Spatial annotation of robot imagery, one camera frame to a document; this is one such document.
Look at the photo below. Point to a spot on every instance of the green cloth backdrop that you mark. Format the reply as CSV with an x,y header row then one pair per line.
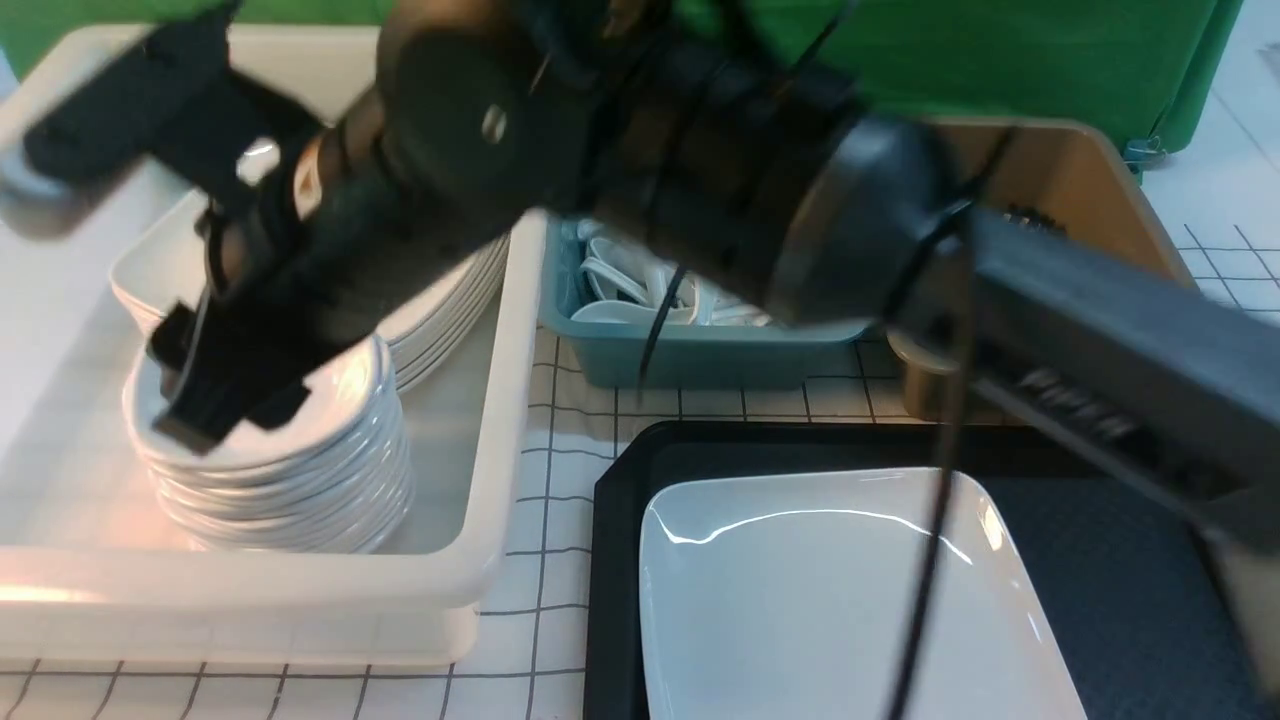
x,y
1136,70

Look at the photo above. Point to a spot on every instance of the stack of white square plates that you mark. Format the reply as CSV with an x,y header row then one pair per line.
x,y
166,267

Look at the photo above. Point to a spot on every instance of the large white square plate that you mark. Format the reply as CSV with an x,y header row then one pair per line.
x,y
787,597

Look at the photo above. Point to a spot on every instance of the brown plastic bin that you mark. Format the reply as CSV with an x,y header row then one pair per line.
x,y
1058,175

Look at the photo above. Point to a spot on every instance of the pile of white spoons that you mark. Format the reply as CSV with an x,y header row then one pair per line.
x,y
627,284

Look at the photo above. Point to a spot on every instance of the teal plastic bin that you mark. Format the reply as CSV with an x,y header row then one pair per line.
x,y
685,357

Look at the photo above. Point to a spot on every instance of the stack of small white dishes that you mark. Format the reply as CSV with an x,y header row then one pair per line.
x,y
334,479

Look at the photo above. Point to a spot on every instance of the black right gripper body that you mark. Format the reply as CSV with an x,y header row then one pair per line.
x,y
292,281

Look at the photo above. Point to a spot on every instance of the black serving tray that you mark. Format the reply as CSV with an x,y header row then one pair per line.
x,y
1131,594

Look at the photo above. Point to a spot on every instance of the blue binder clip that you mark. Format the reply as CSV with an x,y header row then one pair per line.
x,y
1143,154

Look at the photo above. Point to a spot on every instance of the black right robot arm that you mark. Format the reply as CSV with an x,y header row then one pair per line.
x,y
775,183

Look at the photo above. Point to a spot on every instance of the large white plastic tub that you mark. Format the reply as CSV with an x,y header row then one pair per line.
x,y
96,575

